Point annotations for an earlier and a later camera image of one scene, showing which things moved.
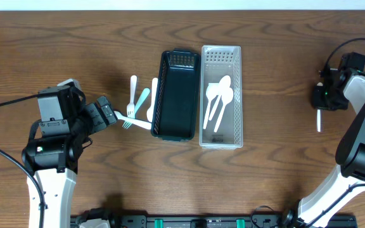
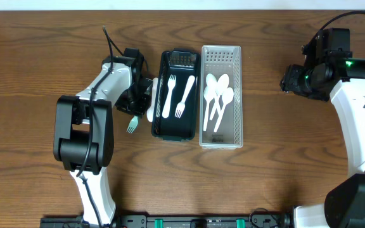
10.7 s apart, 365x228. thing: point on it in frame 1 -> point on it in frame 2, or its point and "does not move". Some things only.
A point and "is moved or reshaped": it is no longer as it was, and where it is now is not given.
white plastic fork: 147,125 -> 180,106
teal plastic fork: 127,124 is moved or reshaped
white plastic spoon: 319,115 -> 211,82
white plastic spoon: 149,112 does not move
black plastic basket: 174,105 does not move
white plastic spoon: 224,83 does not move
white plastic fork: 130,108 is moved or reshaped
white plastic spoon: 227,96 does not move
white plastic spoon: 213,90 does not move
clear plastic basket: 216,61 does not move
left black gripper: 97,122 -> 141,107
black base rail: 289,219 does not move
